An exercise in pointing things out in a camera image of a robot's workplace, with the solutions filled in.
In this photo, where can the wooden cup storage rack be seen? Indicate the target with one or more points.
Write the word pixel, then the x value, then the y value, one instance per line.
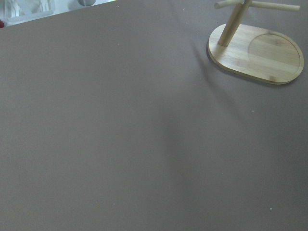
pixel 255 52

